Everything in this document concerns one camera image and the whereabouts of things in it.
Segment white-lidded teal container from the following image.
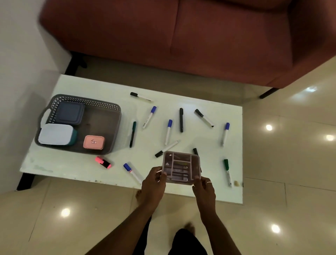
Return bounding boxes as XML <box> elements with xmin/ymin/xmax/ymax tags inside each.
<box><xmin>38</xmin><ymin>123</ymin><xmax>78</xmax><ymax>146</ymax></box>

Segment small pink box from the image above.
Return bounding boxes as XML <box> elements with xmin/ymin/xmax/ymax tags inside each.
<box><xmin>83</xmin><ymin>135</ymin><xmax>105</xmax><ymax>150</ymax></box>

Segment person's right hand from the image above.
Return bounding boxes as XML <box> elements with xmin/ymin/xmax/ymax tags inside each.
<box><xmin>192</xmin><ymin>177</ymin><xmax>216</xmax><ymax>214</ymax></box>

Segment person's left forearm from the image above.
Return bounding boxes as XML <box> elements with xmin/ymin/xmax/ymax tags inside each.
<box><xmin>85</xmin><ymin>202</ymin><xmax>158</xmax><ymax>255</ymax></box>

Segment person's left hand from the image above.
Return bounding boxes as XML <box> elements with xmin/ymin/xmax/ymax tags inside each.
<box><xmin>141</xmin><ymin>166</ymin><xmax>167</xmax><ymax>208</ymax></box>

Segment black marker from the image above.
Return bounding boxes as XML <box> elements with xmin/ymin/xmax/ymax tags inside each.
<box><xmin>193</xmin><ymin>148</ymin><xmax>202</xmax><ymax>173</ymax></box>

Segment black-capped white marker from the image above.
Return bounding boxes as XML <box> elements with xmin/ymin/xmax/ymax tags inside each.
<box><xmin>194</xmin><ymin>109</ymin><xmax>214</xmax><ymax>128</ymax></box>
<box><xmin>130</xmin><ymin>92</ymin><xmax>152</xmax><ymax>102</ymax></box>
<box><xmin>155</xmin><ymin>140</ymin><xmax>179</xmax><ymax>158</ymax></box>

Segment blue-capped white marker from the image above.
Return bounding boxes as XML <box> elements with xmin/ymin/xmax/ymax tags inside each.
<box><xmin>221</xmin><ymin>123</ymin><xmax>230</xmax><ymax>147</ymax></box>
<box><xmin>123</xmin><ymin>163</ymin><xmax>143</xmax><ymax>184</ymax></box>
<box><xmin>164</xmin><ymin>119</ymin><xmax>173</xmax><ymax>146</ymax></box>
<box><xmin>142</xmin><ymin>106</ymin><xmax>157</xmax><ymax>129</ymax></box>

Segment dark green marker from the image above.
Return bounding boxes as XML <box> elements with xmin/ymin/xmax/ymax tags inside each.
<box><xmin>129</xmin><ymin>121</ymin><xmax>137</xmax><ymax>148</ymax></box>

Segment person's right forearm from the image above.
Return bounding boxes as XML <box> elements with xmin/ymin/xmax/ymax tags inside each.
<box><xmin>202</xmin><ymin>210</ymin><xmax>242</xmax><ymax>255</ymax></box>

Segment red-brown fabric sofa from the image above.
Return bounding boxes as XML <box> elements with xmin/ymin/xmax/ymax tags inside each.
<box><xmin>39</xmin><ymin>0</ymin><xmax>336</xmax><ymax>99</ymax></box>

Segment pink highlighter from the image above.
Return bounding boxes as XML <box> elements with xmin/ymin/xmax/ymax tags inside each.
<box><xmin>95</xmin><ymin>156</ymin><xmax>112</xmax><ymax>169</ymax></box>

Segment translucent pink organizer tray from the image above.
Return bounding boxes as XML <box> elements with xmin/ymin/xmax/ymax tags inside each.
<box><xmin>161</xmin><ymin>151</ymin><xmax>201</xmax><ymax>185</ymax></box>

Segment person's black trousers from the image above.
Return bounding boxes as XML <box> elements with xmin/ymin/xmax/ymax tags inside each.
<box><xmin>132</xmin><ymin>215</ymin><xmax>208</xmax><ymax>255</ymax></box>

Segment black table leg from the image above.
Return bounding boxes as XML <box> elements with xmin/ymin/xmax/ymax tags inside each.
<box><xmin>17</xmin><ymin>173</ymin><xmax>35</xmax><ymax>191</ymax></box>

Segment green-capped white marker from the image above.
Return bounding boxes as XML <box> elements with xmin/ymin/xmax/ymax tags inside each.
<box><xmin>224</xmin><ymin>159</ymin><xmax>232</xmax><ymax>187</ymax></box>

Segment dark blue square container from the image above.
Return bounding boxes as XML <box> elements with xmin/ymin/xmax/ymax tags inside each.
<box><xmin>55</xmin><ymin>101</ymin><xmax>85</xmax><ymax>125</ymax></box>

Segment grey plastic perforated basket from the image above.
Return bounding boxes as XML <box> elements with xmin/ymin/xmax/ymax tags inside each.
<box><xmin>35</xmin><ymin>94</ymin><xmax>122</xmax><ymax>155</ymax></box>

